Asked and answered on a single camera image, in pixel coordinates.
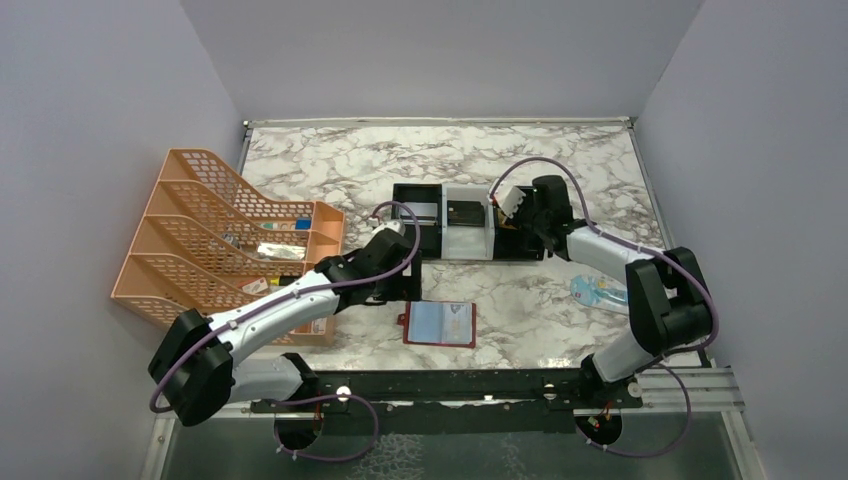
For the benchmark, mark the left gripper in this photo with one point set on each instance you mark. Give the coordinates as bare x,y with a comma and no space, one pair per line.
409,279

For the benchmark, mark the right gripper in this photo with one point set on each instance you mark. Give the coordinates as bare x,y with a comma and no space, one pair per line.
530,221

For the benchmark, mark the red card holder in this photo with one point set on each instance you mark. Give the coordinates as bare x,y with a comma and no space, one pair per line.
443,324

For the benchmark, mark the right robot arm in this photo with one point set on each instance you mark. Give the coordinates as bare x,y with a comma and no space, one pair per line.
667,304

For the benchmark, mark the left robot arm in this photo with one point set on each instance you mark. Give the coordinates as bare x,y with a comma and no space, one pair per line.
195,366

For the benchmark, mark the black card in bin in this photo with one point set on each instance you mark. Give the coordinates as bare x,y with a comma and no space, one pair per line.
462,213

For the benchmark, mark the small pink card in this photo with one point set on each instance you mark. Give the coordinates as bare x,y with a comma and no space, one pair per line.
319,326

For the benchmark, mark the right black bin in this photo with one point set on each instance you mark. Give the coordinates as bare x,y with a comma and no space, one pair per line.
514,239

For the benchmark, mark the black bin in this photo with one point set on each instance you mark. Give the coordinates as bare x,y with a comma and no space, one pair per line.
425,202
514,239

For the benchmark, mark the left black bin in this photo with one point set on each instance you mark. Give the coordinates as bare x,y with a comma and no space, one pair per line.
425,202

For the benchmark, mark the white middle bin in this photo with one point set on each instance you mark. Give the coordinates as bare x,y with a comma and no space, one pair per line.
467,243

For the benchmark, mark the blue item in organizer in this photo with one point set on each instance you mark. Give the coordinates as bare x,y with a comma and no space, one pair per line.
302,224

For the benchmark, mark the blue plastic packaged item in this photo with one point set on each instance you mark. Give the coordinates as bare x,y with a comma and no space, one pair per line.
600,292

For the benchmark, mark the silver foil packet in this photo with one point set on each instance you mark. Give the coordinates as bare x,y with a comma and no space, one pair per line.
281,251

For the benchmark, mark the orange plastic file organizer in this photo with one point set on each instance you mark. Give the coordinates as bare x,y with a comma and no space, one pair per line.
195,246

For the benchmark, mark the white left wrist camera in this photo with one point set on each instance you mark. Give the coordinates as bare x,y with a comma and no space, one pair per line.
390,228

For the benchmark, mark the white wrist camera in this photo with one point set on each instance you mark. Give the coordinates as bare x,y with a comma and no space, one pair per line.
508,199
390,228

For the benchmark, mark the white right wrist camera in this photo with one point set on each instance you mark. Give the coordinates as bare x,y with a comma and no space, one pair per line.
508,199

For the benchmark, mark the black mounting rail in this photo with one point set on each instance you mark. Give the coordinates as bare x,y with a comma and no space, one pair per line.
434,402

